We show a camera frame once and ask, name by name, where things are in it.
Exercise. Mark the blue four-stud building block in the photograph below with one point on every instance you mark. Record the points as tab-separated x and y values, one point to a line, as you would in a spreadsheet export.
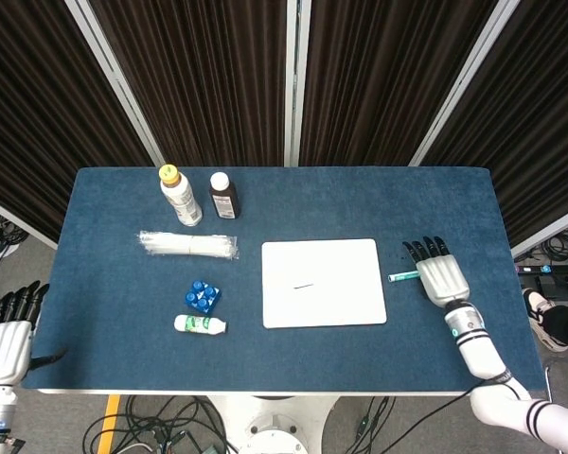
203	297

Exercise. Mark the yellow floor tape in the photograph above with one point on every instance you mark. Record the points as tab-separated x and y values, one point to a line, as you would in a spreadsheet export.
108	425

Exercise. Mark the black power strip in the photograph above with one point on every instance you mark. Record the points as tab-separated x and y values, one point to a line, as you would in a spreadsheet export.
549	269

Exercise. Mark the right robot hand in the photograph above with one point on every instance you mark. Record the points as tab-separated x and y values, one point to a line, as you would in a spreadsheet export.
442	279

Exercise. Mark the white square board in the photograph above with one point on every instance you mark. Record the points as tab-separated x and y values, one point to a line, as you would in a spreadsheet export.
324	265

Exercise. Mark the black and white sneaker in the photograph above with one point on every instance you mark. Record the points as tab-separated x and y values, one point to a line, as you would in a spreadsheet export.
542	321

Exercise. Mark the small white green-label bottle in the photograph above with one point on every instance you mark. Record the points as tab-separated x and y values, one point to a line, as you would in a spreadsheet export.
199	324

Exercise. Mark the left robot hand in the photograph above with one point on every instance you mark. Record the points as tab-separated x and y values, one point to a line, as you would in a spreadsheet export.
5	350

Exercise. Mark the white bottle yellow cap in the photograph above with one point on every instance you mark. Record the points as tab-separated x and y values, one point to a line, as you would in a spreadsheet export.
184	201

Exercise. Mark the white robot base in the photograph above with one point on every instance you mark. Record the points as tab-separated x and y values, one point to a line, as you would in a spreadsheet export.
272	425

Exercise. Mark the white partition frame post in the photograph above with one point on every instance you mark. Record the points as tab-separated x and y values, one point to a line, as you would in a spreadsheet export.
118	85
297	71
459	85

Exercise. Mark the dark bottle white cap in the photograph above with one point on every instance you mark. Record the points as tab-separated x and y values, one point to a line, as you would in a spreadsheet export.
224	201

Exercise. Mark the green marker pen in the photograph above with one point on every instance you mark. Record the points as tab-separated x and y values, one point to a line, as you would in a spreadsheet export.
402	276

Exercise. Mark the dark ribbed partition panel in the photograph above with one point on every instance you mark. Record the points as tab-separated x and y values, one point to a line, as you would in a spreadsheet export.
549	118
383	71
28	118
208	71

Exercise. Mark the blue fabric tablecloth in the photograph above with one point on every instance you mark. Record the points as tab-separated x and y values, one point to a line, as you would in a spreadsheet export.
284	359

